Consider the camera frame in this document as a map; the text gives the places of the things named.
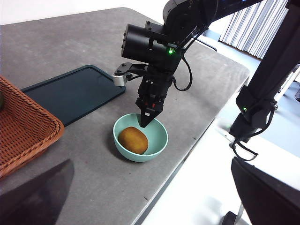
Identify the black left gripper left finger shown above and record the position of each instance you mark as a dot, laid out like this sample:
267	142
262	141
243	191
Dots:
35	206

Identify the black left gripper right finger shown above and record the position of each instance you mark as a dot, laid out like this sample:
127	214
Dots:
269	199

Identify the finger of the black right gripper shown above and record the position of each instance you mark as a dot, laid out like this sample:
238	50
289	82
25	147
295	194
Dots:
146	119

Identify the teal ribbed bowl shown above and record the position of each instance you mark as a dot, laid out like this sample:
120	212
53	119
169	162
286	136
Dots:
157	138

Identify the brown wicker basket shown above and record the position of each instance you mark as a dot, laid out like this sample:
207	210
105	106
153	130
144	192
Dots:
23	131

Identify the dark green rectangular tray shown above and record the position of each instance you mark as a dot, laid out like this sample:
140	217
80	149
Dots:
70	93

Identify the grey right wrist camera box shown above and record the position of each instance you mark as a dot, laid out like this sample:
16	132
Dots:
119	79

